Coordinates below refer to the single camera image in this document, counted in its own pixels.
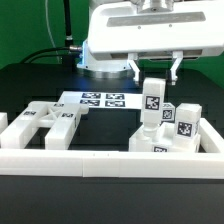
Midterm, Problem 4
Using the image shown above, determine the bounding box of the white marker sheet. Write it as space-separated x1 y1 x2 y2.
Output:
58 91 142 109

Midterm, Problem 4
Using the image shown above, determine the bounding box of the black thick cable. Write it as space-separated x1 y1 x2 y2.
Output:
20 45 84 64

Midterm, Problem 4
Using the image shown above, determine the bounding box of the black vertical cable post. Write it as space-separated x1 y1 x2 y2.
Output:
63 0 74 64

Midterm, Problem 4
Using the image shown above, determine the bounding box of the thin grey cable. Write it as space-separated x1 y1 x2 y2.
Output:
45 0 63 64

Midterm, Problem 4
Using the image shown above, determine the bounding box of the white chair back part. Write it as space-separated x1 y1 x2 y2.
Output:
0 101 89 150

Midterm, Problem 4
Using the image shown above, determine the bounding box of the white chair seat part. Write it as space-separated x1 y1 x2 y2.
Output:
129 122 201 153

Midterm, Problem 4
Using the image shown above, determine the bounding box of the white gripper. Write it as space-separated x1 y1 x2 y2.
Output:
88 0 224 85

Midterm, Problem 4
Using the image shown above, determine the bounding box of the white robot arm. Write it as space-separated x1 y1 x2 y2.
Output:
78 0 224 83

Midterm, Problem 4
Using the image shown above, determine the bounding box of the white U-shaped fence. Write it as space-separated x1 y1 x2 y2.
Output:
0 119 224 179

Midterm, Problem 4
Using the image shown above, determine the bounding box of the white block at left edge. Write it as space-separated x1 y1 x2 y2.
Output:
0 112 8 134

